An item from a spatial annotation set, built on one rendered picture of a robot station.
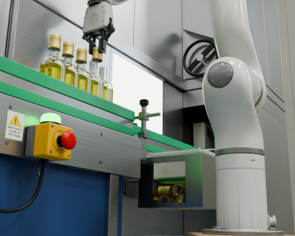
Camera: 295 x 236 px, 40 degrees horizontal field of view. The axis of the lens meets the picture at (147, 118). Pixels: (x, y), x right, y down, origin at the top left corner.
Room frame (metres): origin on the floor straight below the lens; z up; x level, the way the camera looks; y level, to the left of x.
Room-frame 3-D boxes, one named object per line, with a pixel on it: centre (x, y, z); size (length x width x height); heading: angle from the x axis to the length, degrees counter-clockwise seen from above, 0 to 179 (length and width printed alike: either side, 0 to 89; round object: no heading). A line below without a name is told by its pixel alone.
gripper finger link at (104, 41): (1.22, 0.14, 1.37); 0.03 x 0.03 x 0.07; 57
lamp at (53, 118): (0.85, 0.21, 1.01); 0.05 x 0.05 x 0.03
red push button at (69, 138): (0.83, 0.17, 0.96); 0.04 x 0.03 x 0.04; 147
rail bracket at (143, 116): (1.25, 0.03, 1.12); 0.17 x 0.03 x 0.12; 57
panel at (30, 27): (1.51, 0.18, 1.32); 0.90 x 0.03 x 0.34; 147
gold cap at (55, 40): (1.10, 0.28, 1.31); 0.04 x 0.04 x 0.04
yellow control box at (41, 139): (0.85, 0.21, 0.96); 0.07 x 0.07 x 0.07; 57
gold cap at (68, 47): (1.15, 0.25, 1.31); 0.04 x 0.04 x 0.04
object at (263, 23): (2.30, -0.54, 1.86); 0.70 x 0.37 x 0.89; 147
